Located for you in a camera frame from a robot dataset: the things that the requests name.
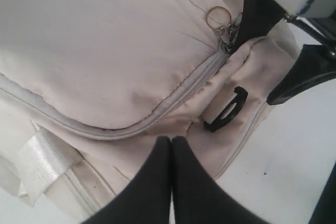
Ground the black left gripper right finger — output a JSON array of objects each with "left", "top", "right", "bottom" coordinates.
[{"left": 172, "top": 136, "right": 266, "bottom": 224}]

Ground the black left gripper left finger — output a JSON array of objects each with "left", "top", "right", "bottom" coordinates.
[{"left": 86, "top": 136, "right": 171, "bottom": 224}]

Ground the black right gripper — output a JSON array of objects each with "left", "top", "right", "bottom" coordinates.
[{"left": 235, "top": 0, "right": 335, "bottom": 105}]

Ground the cream canvas duffel bag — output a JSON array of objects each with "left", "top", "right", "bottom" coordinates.
[{"left": 1, "top": 0, "right": 299, "bottom": 221}]

